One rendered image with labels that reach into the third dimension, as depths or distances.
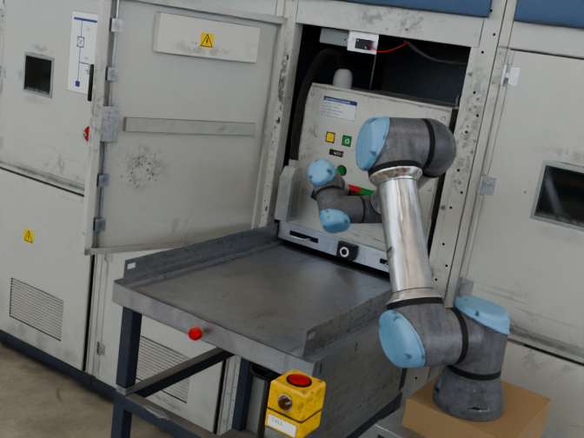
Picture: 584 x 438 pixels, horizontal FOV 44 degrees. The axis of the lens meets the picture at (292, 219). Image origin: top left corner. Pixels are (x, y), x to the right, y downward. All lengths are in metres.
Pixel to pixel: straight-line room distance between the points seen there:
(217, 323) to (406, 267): 0.50
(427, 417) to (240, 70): 1.23
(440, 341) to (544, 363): 0.70
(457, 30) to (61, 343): 2.07
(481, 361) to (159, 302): 0.80
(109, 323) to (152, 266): 1.04
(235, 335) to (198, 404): 1.10
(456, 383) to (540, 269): 0.59
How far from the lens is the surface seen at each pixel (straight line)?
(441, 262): 2.17
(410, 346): 1.45
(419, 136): 1.59
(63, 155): 3.06
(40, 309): 3.32
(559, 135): 2.02
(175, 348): 2.79
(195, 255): 2.13
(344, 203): 1.92
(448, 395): 1.59
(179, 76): 2.21
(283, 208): 2.32
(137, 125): 2.14
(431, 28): 2.16
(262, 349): 1.69
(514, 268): 2.09
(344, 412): 1.93
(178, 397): 2.86
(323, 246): 2.38
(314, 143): 2.37
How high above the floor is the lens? 1.53
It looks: 14 degrees down
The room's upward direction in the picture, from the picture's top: 9 degrees clockwise
